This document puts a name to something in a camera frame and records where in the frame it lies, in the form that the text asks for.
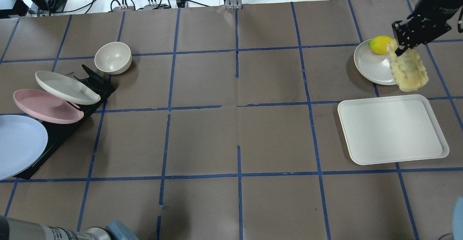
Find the beige bowl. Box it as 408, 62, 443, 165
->
94, 41, 132, 75

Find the white rectangular tray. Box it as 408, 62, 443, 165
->
337, 94, 450, 166

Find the yellow lemon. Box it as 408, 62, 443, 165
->
368, 35, 392, 55

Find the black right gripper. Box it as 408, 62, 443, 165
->
392, 15, 452, 57

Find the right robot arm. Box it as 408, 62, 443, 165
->
392, 0, 463, 56

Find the pink plate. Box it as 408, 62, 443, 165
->
13, 89, 84, 124

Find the black dish rack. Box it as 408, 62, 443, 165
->
14, 64, 115, 179

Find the light blue plate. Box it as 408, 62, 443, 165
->
0, 115, 48, 180

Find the white round plate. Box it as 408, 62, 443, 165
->
353, 39, 396, 86

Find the beige plate in rack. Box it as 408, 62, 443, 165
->
35, 70, 101, 105

